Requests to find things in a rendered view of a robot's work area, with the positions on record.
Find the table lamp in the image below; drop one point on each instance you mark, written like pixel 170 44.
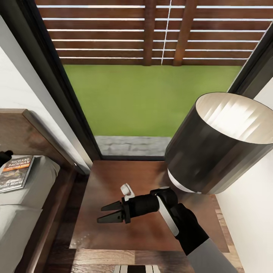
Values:
pixel 221 138

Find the bed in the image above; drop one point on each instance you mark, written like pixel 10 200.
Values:
pixel 30 217

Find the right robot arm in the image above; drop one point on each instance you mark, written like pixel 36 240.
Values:
pixel 201 251

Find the nightstand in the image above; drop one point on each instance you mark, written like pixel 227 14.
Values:
pixel 149 232

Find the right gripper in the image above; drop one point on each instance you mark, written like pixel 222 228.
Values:
pixel 126 210

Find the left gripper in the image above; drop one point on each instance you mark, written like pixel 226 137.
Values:
pixel 5 157

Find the fixed window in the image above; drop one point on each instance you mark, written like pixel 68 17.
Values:
pixel 125 73

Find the hardback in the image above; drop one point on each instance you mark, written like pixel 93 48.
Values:
pixel 15 173

